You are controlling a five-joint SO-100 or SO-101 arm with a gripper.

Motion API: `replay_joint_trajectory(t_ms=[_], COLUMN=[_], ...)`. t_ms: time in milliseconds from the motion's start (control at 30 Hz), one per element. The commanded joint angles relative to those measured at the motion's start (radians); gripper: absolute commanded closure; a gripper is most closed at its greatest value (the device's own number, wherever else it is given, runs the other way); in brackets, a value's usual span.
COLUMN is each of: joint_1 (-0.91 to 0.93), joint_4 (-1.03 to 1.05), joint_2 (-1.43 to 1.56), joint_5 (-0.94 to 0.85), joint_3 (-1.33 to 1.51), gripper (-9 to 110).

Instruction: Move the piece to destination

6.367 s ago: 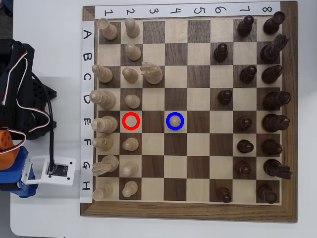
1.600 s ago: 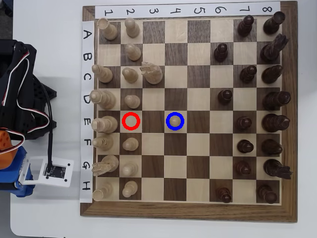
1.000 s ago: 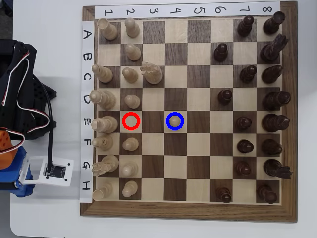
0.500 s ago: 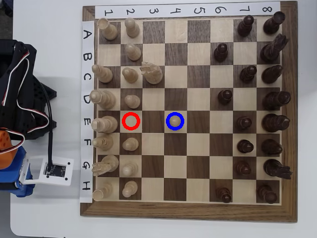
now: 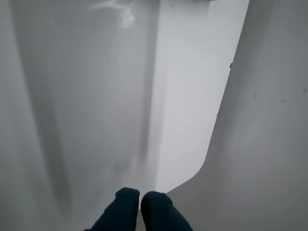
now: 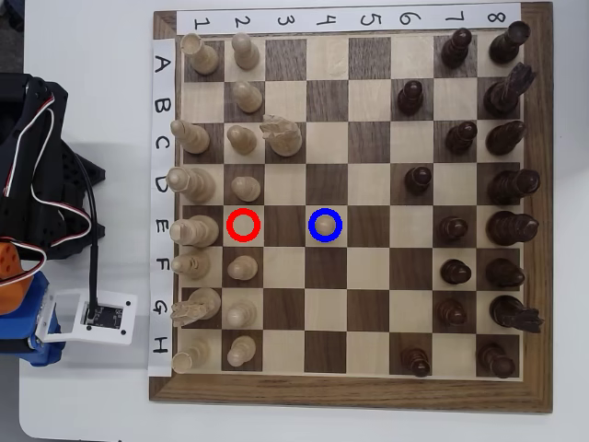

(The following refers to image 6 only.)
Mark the white paper strip with numbers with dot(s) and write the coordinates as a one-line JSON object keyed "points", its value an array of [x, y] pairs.
{"points": [[299, 11]]}

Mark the wooden chessboard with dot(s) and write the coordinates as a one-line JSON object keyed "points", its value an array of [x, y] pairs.
{"points": [[368, 396]]}

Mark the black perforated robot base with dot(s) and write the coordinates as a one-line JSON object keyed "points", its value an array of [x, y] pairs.
{"points": [[69, 170]]}

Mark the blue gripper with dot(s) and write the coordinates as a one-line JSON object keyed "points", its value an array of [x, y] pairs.
{"points": [[17, 350]]}

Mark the light wooden knight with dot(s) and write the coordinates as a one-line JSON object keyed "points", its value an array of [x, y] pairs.
{"points": [[284, 138], [198, 305]]}

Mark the white paper strip with letters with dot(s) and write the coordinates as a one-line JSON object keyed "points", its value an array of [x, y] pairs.
{"points": [[158, 205]]}

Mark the dark wooden bishop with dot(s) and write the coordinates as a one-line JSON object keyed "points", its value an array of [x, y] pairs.
{"points": [[504, 138], [504, 272]]}

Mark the dark wooden knight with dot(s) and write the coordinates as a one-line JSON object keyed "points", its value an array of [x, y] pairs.
{"points": [[501, 94], [511, 310]]}

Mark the dark wooden queen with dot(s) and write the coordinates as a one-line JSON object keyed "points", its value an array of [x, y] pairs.
{"points": [[511, 186]]}

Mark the light wooden bishop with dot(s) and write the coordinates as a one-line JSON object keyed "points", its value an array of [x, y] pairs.
{"points": [[193, 266], [193, 137]]}

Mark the light wooden king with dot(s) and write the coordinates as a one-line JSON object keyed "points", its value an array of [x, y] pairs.
{"points": [[198, 230]]}

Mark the light wooden pawn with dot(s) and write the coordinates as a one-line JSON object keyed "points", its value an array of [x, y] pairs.
{"points": [[241, 314], [246, 189], [243, 267], [246, 53], [241, 351], [325, 225], [242, 140], [248, 97]]}

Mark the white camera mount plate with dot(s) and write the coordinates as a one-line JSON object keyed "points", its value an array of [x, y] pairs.
{"points": [[131, 317]]}

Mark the light wooden queen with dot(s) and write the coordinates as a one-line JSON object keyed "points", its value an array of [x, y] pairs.
{"points": [[195, 185]]}

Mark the dark wooden king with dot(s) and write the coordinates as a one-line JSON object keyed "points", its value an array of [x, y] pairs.
{"points": [[511, 228]]}

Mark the light wooden rook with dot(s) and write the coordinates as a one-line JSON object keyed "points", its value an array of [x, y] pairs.
{"points": [[202, 57], [191, 357]]}

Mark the dark wooden rook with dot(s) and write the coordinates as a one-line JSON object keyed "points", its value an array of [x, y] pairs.
{"points": [[506, 43], [494, 359]]}

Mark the black camera circuit board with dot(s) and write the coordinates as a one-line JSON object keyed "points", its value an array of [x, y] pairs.
{"points": [[108, 317]]}

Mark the dark wooden pawn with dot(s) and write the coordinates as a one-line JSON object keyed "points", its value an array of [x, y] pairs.
{"points": [[453, 229], [455, 271], [460, 138], [410, 99], [416, 361], [455, 48], [451, 312], [418, 179]]}

